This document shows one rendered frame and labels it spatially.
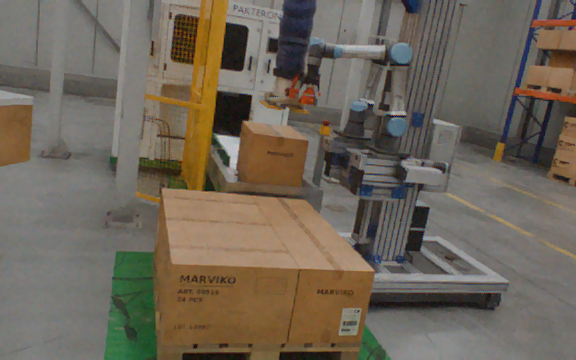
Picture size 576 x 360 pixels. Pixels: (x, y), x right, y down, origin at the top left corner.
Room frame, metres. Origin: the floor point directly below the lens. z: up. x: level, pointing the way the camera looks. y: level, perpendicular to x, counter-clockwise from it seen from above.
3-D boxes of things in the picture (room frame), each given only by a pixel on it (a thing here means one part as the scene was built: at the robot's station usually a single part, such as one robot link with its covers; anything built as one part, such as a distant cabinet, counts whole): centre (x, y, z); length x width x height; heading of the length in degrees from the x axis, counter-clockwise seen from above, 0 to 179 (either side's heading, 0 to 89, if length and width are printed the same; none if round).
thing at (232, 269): (2.87, 0.13, 0.34); 1.20 x 1.00 x 0.40; 17
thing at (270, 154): (3.94, 0.14, 0.75); 0.60 x 0.40 x 0.40; 15
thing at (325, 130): (4.29, -0.26, 0.50); 0.07 x 0.07 x 1.00; 17
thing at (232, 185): (3.60, 0.04, 0.58); 0.70 x 0.03 x 0.06; 107
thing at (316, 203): (3.59, 0.04, 0.47); 0.70 x 0.03 x 0.15; 107
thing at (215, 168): (4.62, 0.70, 0.50); 2.31 x 0.05 x 0.19; 17
